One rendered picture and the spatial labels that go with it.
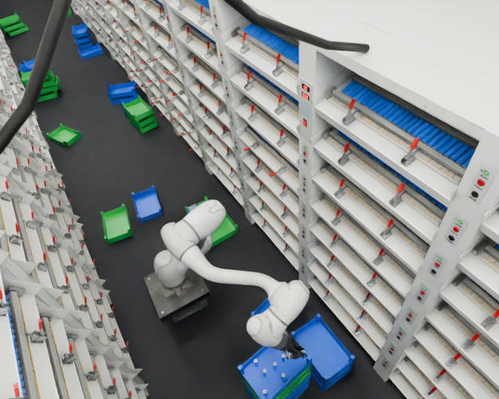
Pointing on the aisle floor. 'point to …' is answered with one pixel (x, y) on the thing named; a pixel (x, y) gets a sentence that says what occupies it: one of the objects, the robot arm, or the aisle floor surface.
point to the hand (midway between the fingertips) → (299, 351)
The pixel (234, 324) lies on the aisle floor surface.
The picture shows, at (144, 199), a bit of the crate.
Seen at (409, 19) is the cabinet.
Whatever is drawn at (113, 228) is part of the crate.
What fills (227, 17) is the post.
